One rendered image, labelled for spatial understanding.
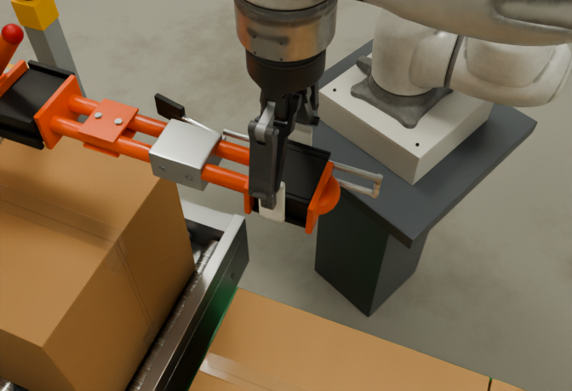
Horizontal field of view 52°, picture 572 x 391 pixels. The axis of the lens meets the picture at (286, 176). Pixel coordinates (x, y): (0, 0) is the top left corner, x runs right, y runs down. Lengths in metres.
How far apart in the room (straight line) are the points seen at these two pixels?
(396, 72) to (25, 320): 0.85
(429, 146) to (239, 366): 0.63
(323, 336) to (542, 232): 1.20
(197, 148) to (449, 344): 1.46
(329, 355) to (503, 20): 1.05
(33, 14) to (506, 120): 1.16
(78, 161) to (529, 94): 0.88
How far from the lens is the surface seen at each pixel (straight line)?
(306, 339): 1.38
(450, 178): 1.41
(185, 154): 0.71
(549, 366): 2.10
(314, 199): 0.65
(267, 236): 2.16
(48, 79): 0.83
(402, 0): 0.42
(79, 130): 0.76
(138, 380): 1.37
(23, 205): 1.16
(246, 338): 1.38
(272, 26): 0.49
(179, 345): 1.33
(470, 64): 1.24
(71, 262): 1.06
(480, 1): 0.40
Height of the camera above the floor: 1.81
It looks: 51 degrees down
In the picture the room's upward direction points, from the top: straight up
